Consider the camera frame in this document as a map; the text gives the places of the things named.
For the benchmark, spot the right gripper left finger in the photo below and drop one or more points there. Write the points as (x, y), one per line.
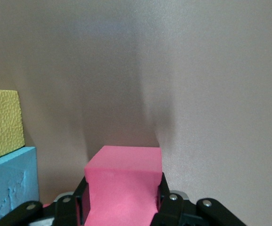
(67, 209)

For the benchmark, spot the cyan foam cube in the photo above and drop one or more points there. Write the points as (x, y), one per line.
(10, 183)

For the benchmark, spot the yellow foam cube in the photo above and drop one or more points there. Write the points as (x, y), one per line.
(1, 122)

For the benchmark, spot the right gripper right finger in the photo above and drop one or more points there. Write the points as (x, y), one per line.
(173, 209)

